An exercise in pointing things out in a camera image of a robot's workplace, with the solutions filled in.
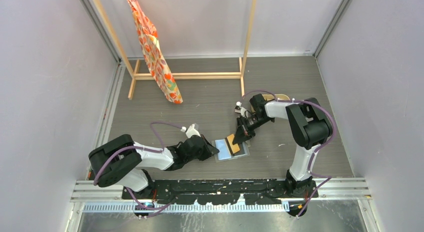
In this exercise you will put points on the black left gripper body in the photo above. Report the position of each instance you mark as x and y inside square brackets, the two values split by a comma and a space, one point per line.
[202, 154]

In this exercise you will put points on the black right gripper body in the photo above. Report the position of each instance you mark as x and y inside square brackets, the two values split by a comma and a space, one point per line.
[254, 121]

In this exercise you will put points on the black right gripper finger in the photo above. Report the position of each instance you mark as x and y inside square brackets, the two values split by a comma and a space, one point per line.
[250, 133]
[241, 135]

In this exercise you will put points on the grey card holder wallet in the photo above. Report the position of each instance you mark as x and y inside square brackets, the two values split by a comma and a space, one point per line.
[225, 153]

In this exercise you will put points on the gold card black stripe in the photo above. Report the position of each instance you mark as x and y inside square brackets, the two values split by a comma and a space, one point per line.
[232, 146]

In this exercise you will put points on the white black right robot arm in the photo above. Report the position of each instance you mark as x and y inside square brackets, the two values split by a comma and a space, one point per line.
[311, 126]

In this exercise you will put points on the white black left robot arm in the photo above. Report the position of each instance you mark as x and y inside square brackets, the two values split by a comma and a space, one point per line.
[122, 161]

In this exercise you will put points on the cream oval tray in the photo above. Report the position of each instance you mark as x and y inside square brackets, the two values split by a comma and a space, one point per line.
[268, 97]

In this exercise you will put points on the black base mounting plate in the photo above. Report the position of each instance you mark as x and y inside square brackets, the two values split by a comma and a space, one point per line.
[223, 192]

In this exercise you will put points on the floral fabric bag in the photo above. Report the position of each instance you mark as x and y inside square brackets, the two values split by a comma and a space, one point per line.
[153, 57]

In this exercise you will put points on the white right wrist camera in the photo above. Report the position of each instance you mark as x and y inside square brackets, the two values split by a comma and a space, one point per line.
[239, 109]

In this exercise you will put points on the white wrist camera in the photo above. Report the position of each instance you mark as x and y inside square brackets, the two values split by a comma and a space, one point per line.
[192, 130]
[239, 109]

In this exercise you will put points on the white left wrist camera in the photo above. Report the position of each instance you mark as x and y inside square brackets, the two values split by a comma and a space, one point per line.
[192, 130]

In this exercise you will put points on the wooden rack frame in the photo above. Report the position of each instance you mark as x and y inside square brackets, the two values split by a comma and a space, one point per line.
[134, 71]

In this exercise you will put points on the aluminium front rail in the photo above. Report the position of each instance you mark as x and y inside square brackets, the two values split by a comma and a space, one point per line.
[338, 188]

